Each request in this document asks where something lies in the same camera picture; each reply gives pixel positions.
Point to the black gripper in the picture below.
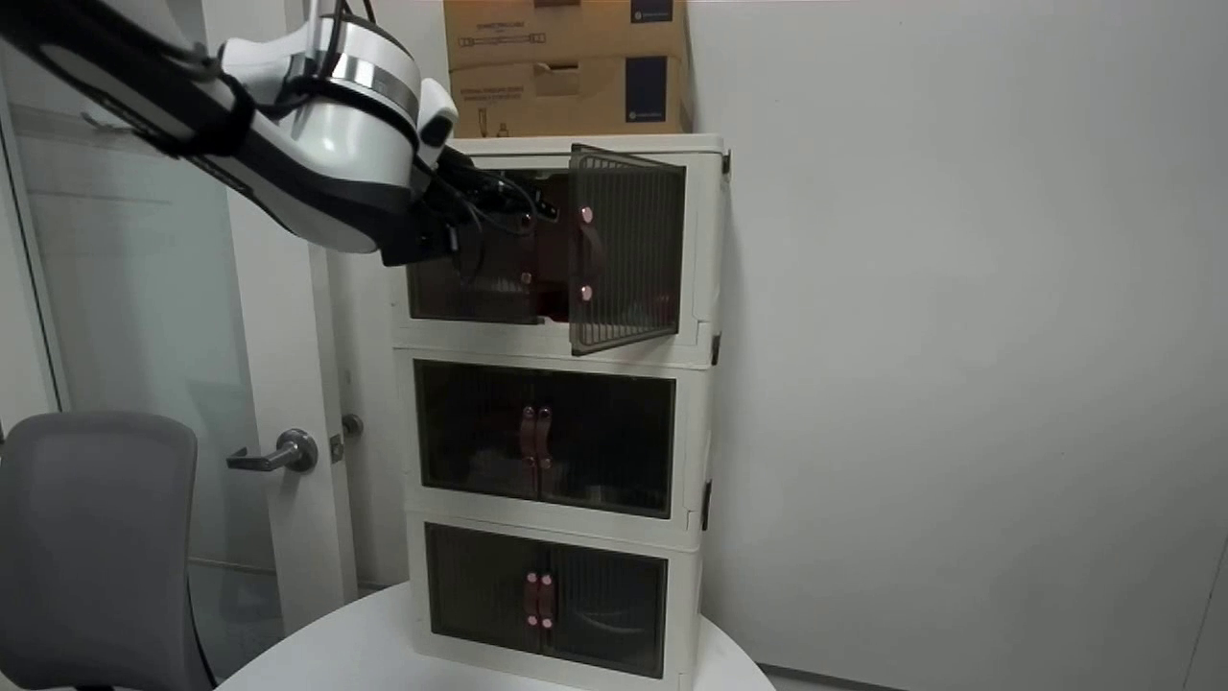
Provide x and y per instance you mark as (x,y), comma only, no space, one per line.
(435,226)

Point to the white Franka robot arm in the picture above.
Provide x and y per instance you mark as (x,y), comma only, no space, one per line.
(320,129)

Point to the white three-tier storage cabinet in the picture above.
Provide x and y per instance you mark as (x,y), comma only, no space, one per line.
(485,339)

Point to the tinted middle cabinet door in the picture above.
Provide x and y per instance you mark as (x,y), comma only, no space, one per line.
(607,445)
(465,429)

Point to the tinted bottom cabinet door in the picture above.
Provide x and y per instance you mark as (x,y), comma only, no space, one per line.
(473,582)
(600,607)

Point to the cardboard box with dark label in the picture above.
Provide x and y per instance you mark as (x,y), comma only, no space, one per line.
(549,98)
(549,24)

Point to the white room door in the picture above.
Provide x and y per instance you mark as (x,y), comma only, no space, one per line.
(289,332)

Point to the metal door latch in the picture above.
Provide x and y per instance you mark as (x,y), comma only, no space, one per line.
(343,438)

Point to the grey office chair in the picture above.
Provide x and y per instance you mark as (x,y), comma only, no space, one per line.
(91,538)

